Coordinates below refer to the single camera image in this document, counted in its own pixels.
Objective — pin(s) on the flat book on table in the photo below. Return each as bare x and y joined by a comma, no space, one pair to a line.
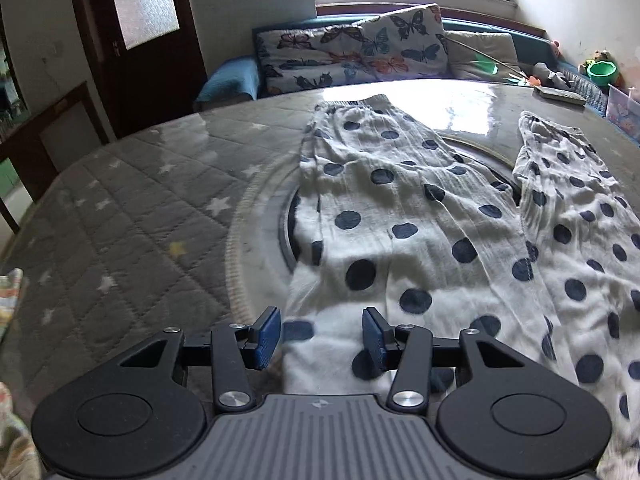
560,95

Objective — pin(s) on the green plastic bucket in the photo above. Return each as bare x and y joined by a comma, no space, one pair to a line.
602,73

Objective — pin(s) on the clear printed storage box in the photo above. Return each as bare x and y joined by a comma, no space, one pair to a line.
625,112

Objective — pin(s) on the orange toy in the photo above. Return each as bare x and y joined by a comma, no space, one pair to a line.
532,80

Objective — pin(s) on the brown plush bear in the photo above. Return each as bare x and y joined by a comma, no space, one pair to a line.
598,56

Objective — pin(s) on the teal sofa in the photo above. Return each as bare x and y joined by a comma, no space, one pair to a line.
225,80

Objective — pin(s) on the beige cushion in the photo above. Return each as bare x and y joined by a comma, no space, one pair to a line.
480,50

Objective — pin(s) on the thin stick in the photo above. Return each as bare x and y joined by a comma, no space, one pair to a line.
475,50

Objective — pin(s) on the white polka dot pants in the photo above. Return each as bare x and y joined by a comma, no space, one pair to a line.
450,240

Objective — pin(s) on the wooden side desk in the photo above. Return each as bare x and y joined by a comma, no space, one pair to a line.
50,125

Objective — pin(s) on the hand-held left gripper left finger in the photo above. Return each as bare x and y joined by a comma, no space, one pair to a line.
266,334

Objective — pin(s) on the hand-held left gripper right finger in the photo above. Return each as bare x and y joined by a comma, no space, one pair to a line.
374,341

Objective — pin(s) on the grey plush toy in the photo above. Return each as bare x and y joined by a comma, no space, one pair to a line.
550,76

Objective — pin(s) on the pink toy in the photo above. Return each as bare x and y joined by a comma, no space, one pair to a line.
555,49

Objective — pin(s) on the butterfly print cushion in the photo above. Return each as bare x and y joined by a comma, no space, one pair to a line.
405,40
310,60

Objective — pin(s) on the dark wooden door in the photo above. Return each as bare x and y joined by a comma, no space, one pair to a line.
150,75

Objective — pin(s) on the colourful patterned cloth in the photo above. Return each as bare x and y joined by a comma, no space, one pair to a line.
12,300

